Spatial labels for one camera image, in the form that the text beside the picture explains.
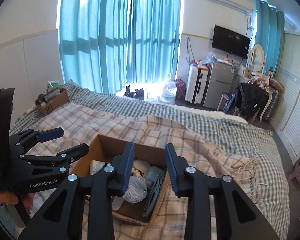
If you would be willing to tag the plaid beige blanket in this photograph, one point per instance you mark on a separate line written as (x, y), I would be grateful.
(84, 125)

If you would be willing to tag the grey tape roll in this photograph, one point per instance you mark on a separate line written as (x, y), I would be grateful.
(116, 203)

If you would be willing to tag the clear water jug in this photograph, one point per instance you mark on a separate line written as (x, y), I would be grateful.
(168, 92)

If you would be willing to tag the middle teal curtain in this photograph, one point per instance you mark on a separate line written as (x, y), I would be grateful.
(153, 40)

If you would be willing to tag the chair with black jacket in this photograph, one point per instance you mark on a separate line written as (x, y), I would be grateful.
(248, 99)

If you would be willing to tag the green checkered bed sheet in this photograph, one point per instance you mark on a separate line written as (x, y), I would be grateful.
(228, 132)

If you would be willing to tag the black wall television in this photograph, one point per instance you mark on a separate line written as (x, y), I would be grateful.
(230, 42)

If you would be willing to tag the person left hand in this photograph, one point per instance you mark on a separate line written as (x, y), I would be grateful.
(7, 197)

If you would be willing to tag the small cardboard box of clutter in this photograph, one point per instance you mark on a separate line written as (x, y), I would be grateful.
(53, 97)

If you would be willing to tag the large open cardboard box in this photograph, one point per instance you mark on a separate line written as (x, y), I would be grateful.
(106, 149)

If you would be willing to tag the oval white mirror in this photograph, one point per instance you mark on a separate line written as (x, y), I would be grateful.
(256, 59)

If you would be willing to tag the clear cotton swab jar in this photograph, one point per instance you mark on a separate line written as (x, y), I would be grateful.
(137, 190)

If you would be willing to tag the blue tissue pack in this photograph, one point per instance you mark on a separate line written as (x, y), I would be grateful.
(95, 166)

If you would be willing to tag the silver mini fridge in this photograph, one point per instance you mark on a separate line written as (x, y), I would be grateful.
(219, 81)

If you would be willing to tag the white sliding wardrobe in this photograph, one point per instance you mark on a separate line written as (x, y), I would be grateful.
(286, 118)

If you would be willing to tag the white suitcase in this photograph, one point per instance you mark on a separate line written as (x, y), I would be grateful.
(196, 84)

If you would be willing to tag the white earbuds case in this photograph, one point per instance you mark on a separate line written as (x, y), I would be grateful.
(153, 173)

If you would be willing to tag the teal curtain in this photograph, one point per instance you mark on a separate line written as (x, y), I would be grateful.
(153, 40)
(93, 43)
(270, 34)

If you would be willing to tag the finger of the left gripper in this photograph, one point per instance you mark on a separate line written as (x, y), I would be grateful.
(41, 164)
(29, 138)

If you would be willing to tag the left teal curtain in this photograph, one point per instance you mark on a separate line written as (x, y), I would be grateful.
(93, 43)

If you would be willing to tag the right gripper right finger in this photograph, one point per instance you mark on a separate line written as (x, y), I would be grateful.
(237, 217)

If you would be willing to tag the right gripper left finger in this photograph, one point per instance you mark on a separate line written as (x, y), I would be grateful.
(61, 216)

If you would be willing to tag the right teal curtain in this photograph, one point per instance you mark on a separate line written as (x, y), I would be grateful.
(270, 34)

